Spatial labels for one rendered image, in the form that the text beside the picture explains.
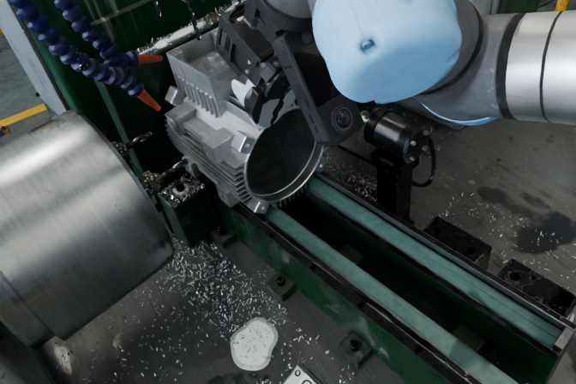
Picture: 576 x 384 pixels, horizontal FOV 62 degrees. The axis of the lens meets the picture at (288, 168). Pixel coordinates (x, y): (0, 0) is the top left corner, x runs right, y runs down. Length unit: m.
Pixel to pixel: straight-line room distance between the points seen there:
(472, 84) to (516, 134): 0.75
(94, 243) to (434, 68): 0.43
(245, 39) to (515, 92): 0.24
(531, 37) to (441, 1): 0.10
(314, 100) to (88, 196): 0.28
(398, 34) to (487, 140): 0.85
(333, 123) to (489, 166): 0.62
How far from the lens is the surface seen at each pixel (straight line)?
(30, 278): 0.58
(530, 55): 0.35
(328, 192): 0.79
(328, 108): 0.45
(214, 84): 0.68
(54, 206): 0.58
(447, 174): 0.99
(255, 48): 0.46
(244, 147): 0.65
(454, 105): 0.38
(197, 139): 0.73
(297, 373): 0.45
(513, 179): 1.01
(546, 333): 0.67
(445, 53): 0.27
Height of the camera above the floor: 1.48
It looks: 42 degrees down
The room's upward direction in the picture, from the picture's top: 10 degrees counter-clockwise
